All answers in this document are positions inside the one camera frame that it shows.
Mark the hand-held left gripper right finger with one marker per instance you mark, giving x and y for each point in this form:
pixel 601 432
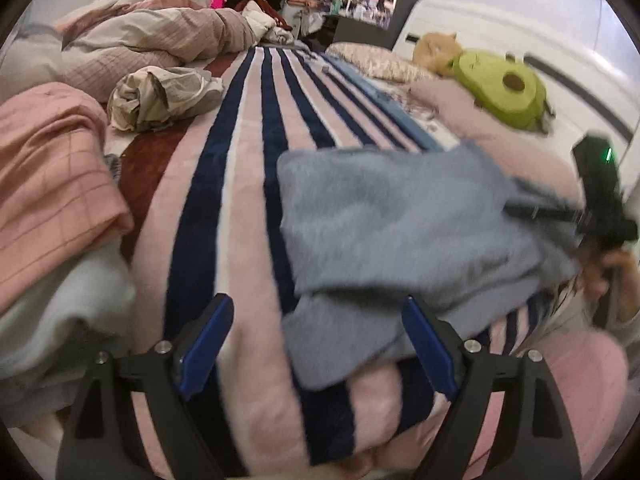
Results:
pixel 430 350

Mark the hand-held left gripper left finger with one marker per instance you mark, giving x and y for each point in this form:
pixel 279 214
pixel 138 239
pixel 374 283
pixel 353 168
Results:
pixel 205 345

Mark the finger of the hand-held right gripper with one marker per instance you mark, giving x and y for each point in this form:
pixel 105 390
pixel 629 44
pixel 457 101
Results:
pixel 540 212

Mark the light blue pants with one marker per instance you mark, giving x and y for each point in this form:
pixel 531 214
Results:
pixel 380 220

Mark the person's right hand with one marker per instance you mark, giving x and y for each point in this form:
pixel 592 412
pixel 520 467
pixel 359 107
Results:
pixel 592 277

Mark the pink ribbed pillow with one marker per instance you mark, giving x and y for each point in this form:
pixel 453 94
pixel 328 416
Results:
pixel 465 120

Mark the green avocado plush toy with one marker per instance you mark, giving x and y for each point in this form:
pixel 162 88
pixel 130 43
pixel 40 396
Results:
pixel 495 90

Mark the striped pink navy blanket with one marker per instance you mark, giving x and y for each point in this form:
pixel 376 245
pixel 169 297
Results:
pixel 250 210

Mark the folded pale grey clothes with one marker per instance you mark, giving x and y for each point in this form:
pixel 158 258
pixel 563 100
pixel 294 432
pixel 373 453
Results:
pixel 60 310

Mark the beige plush toy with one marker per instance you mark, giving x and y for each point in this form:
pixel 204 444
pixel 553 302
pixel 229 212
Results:
pixel 435 52

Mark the white bed headboard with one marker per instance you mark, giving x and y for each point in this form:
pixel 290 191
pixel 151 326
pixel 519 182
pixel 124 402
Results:
pixel 500 25

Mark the folded pink checked cloth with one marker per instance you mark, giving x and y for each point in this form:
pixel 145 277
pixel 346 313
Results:
pixel 50 185

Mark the floral print pillow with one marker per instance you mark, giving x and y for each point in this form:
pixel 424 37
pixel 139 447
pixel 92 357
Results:
pixel 370 60

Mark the crumpled beige cloth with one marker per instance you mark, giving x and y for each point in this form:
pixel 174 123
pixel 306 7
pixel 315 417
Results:
pixel 160 97

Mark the beige pink checked duvet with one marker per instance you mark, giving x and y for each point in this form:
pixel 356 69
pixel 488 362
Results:
pixel 150 35

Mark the white puffy jacket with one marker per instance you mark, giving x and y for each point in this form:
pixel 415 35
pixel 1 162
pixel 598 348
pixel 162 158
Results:
pixel 267 25

